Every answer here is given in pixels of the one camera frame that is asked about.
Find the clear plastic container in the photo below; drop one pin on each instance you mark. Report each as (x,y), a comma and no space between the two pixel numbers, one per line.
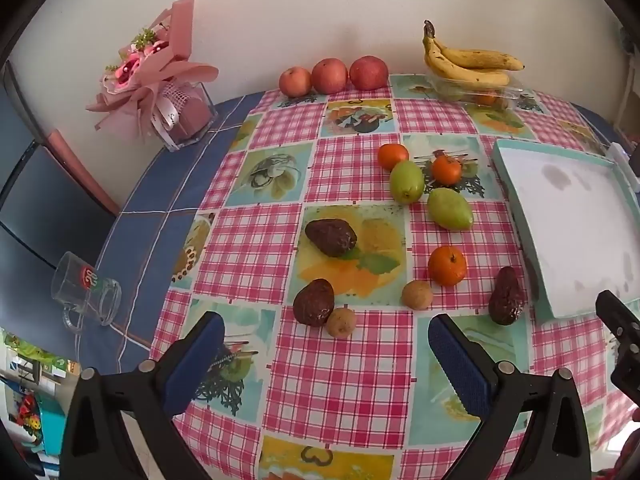
(515,96)

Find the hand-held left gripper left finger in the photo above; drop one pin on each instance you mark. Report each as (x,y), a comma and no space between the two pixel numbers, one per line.
(197,360)

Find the square clear glass vase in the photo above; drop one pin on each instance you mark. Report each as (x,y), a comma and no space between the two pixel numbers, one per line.
(192,115)

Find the dark brown avocado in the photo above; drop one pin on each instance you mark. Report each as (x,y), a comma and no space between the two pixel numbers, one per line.
(506,296)
(331,237)
(313,302)

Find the colourful toy pile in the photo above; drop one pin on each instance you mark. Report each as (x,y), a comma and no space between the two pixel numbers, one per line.
(27,410)

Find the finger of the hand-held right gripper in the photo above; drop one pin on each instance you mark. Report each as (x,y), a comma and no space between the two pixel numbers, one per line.
(617,315)

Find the pale red apple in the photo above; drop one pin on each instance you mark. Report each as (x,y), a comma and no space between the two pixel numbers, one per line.
(295,81)

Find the yellow banana bunch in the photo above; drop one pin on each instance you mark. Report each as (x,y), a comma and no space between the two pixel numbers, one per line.
(475,60)

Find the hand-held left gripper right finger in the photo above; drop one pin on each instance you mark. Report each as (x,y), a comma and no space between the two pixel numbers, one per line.
(460,370)

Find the pink paper flower bouquet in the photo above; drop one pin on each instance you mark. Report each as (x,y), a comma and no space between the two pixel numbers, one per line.
(150,70)

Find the teal cardboard box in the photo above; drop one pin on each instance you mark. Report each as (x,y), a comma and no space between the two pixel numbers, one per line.
(565,220)

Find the small orange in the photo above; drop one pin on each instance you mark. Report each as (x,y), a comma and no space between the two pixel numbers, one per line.
(447,266)
(446,170)
(486,98)
(393,156)

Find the pink wooden frame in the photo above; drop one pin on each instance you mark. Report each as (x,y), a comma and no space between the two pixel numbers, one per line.
(80,170)

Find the green mango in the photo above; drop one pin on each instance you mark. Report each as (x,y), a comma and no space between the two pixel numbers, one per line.
(450,208)
(406,182)

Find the blue tablecloth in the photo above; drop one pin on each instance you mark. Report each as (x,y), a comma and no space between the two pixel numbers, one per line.
(150,220)

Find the dark glossy cabinet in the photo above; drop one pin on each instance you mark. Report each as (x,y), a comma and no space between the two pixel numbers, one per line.
(35,200)

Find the pink checkered tablecloth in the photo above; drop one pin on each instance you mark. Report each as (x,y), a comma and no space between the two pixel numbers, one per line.
(350,385)

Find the white plastic object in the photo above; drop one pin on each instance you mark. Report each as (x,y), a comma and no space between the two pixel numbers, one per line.
(620,157)

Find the clear glass mug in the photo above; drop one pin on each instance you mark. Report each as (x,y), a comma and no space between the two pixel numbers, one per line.
(82,285)

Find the small brown round fruit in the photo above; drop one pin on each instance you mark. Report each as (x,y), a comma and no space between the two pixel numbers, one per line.
(417,295)
(341,322)

